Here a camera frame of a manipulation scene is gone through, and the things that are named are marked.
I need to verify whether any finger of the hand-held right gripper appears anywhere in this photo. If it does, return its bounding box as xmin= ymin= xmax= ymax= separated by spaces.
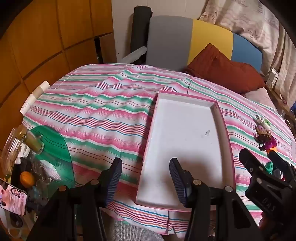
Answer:
xmin=268 ymin=151 xmax=296 ymax=184
xmin=239 ymin=148 xmax=263 ymax=178

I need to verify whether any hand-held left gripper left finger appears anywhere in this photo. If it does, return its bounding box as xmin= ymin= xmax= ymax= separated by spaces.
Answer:
xmin=26 ymin=158 xmax=123 ymax=241

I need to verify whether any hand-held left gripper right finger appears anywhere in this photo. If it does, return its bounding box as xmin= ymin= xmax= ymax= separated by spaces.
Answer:
xmin=169 ymin=158 xmax=264 ymax=241

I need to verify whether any green white plug-in device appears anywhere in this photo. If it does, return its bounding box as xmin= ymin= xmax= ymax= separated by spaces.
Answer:
xmin=254 ymin=115 xmax=271 ymax=130

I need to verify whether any pink tray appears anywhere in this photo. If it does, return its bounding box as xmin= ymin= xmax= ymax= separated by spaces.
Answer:
xmin=135 ymin=91 xmax=236 ymax=212

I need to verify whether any magenta plastic toy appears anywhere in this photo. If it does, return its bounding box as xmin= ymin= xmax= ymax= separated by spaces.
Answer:
xmin=260 ymin=137 xmax=277 ymax=151

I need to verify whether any person's grey clothing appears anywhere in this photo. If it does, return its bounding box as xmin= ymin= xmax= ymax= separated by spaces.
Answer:
xmin=109 ymin=220 xmax=164 ymax=241

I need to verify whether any wooden shelf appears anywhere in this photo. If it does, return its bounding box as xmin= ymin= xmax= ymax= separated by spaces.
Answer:
xmin=264 ymin=81 xmax=296 ymax=130

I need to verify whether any pale pink bed sheet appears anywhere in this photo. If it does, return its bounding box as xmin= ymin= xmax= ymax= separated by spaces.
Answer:
xmin=244 ymin=88 xmax=278 ymax=112

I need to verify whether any green round glass top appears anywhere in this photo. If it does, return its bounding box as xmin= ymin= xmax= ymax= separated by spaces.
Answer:
xmin=29 ymin=125 xmax=74 ymax=189

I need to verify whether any striped blanket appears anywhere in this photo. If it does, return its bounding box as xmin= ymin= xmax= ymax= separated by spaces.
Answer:
xmin=22 ymin=63 xmax=296 ymax=235

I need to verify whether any orange fruit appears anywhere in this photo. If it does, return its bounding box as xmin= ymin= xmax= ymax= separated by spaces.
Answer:
xmin=20 ymin=171 xmax=35 ymax=187

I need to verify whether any white carton box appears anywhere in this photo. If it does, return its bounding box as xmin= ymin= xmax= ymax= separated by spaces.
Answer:
xmin=265 ymin=68 xmax=280 ymax=88

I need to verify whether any glass jar with olive contents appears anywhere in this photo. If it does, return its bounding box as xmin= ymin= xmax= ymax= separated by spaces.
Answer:
xmin=24 ymin=132 xmax=45 ymax=155

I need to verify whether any rust red pillow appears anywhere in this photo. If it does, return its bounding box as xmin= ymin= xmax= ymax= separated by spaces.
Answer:
xmin=184 ymin=43 xmax=266 ymax=93

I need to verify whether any smartphone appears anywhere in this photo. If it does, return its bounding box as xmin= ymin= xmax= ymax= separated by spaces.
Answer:
xmin=0 ymin=178 xmax=28 ymax=217

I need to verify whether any glass jar with gold lid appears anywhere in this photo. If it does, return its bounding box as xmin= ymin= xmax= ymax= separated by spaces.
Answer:
xmin=1 ymin=124 xmax=28 ymax=167

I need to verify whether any stack of paper cups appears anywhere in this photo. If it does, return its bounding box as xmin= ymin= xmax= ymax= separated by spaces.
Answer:
xmin=20 ymin=80 xmax=50 ymax=115

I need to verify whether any beige floral curtain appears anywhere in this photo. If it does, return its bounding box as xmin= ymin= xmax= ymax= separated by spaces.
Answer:
xmin=199 ymin=0 xmax=296 ymax=102

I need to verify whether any black rolled mat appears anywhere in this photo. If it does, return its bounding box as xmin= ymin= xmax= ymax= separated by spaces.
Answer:
xmin=130 ymin=6 xmax=152 ymax=64

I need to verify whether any wooden wardrobe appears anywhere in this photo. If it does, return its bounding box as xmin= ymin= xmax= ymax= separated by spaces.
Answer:
xmin=0 ymin=0 xmax=115 ymax=149

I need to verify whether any white bed rail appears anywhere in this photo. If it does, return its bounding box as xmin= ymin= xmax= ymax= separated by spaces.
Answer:
xmin=120 ymin=46 xmax=148 ymax=63

